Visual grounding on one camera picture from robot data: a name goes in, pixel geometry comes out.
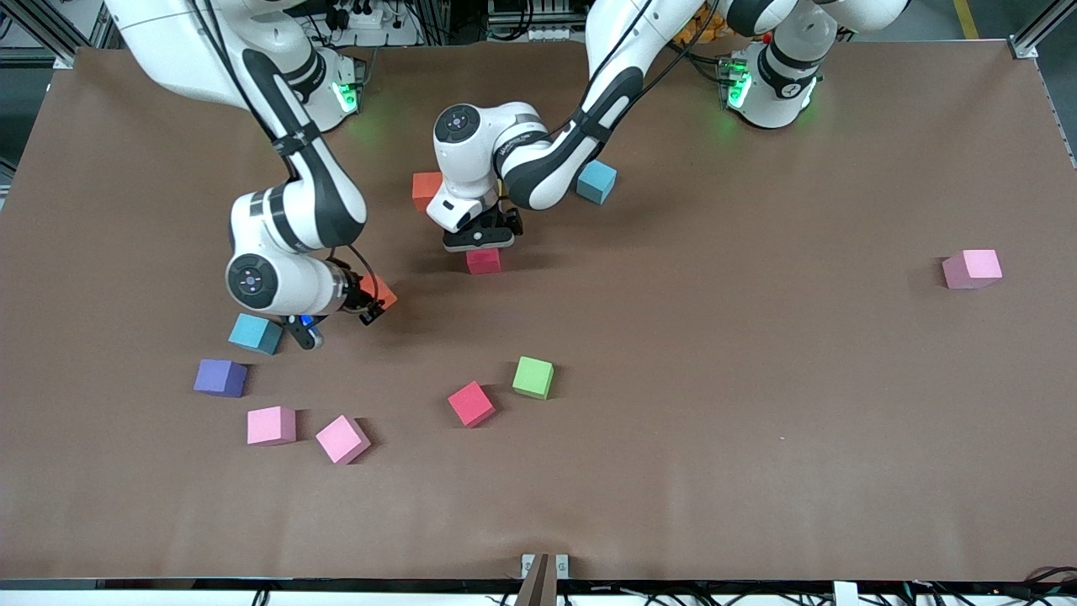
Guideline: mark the bag of orange fruits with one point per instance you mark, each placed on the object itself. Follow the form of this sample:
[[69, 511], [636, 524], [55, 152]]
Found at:
[[702, 32]]

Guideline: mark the green foam cube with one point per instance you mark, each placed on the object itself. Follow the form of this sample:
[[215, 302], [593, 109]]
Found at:
[[533, 377]]

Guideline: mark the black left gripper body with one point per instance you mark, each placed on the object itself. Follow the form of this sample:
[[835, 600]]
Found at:
[[498, 225]]

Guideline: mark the blue foam cube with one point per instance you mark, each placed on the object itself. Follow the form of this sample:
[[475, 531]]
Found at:
[[255, 333], [596, 181]]

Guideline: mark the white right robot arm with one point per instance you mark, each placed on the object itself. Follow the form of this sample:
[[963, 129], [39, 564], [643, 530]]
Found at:
[[294, 227]]

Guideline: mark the small metal bracket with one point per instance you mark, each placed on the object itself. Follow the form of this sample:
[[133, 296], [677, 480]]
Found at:
[[527, 566]]

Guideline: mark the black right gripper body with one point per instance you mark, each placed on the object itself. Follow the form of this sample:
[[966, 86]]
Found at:
[[358, 296]]

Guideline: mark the brown paper table cover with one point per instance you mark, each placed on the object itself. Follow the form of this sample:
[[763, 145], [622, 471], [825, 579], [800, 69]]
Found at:
[[757, 463]]

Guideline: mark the small white box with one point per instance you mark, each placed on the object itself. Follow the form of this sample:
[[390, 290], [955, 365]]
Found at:
[[845, 594]]

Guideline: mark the red foam cube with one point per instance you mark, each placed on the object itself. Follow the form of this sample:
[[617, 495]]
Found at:
[[471, 404], [484, 262]]

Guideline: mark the pink foam cube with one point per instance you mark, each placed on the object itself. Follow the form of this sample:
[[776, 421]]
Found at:
[[342, 439], [271, 425], [972, 269]]

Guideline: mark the orange foam cube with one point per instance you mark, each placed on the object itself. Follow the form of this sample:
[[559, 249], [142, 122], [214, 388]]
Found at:
[[383, 290], [425, 190]]

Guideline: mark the white power strip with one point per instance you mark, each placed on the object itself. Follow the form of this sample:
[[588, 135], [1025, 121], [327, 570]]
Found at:
[[366, 18], [551, 34]]

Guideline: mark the purple foam cube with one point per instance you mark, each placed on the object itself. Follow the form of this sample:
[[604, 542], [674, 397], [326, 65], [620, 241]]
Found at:
[[220, 378]]

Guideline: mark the aluminium frame profile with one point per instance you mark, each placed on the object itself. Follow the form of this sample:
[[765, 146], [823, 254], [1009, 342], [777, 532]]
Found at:
[[42, 57], [1025, 48]]

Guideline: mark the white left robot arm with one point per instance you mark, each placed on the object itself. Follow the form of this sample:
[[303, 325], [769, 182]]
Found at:
[[471, 151]]

